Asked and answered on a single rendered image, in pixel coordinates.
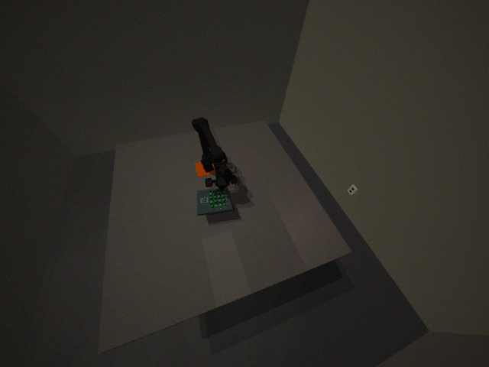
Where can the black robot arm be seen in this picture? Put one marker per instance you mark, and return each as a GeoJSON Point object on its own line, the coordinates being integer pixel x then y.
{"type": "Point", "coordinates": [215, 155]}

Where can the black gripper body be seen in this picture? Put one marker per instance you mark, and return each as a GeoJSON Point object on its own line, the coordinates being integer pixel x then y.
{"type": "Point", "coordinates": [209, 181]}

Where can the dark grey switch panel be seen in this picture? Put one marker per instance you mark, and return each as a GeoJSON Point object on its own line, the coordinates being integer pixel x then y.
{"type": "Point", "coordinates": [213, 201]}

